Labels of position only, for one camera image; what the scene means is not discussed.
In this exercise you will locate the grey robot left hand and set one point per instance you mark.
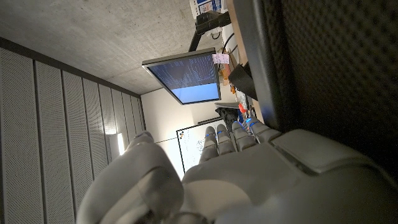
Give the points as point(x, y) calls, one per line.
point(248, 186)

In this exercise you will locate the black backpack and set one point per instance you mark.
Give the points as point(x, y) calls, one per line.
point(326, 62)

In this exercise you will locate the black bag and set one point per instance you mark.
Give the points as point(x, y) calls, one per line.
point(227, 115)

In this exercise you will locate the computer monitor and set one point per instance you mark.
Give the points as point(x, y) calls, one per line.
point(186, 77)

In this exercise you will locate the pink sticky note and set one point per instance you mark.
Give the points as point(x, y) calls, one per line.
point(220, 58)

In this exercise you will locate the white wipes canister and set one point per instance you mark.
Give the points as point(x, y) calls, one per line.
point(205, 6)

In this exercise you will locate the whiteboard with black frame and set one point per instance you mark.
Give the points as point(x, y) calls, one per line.
point(189, 146)

